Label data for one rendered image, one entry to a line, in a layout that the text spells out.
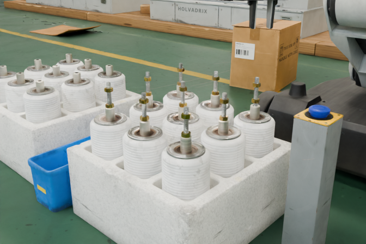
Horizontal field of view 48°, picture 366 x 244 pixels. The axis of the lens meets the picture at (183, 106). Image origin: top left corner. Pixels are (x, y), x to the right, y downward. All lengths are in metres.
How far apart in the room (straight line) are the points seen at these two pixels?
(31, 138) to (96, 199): 0.28
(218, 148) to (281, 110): 0.44
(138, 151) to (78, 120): 0.39
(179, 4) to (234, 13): 0.55
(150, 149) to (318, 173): 0.33
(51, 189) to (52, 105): 0.24
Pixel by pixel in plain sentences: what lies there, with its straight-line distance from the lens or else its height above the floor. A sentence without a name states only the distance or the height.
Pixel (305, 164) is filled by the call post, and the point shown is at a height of 0.22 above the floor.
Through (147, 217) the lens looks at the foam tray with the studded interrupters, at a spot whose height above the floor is 0.12.
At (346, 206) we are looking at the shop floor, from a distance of 1.17.
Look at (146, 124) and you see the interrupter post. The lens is 0.86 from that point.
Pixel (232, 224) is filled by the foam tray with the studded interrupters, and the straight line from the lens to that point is 0.88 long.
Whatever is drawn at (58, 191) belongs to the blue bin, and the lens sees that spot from 1.08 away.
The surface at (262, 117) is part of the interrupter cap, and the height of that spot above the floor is 0.25.
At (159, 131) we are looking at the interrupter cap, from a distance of 0.88.
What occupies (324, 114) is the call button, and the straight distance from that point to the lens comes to 0.82.
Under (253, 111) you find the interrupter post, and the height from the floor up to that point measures 0.27.
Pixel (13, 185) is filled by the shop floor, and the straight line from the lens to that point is 1.27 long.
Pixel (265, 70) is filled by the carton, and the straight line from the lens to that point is 1.96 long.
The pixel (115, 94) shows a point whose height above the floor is 0.20.
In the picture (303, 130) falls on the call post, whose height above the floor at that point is 0.29.
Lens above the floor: 0.60
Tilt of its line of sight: 20 degrees down
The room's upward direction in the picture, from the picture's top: straight up
